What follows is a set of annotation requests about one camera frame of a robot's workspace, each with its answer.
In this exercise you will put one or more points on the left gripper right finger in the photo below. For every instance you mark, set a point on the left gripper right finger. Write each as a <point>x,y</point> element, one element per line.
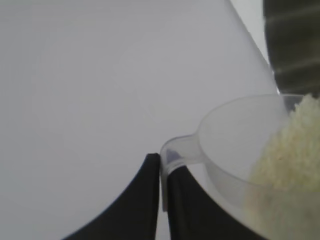
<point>195,220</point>

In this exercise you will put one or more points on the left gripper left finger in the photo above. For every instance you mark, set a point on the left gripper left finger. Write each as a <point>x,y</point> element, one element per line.
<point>135,215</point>

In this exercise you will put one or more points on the clear plastic measuring cup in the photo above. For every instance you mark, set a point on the clear plastic measuring cup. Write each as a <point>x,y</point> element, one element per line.
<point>225,140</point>

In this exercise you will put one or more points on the white rice grains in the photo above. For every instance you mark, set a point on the white rice grains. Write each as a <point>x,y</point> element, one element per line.
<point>287,162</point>

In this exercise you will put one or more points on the stainless steel mixing bowl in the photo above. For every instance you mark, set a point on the stainless steel mixing bowl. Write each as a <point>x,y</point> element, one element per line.
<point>295,37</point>

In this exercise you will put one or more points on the white tablecloth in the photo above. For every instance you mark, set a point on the white tablecloth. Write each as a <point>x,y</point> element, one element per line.
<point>252,20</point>

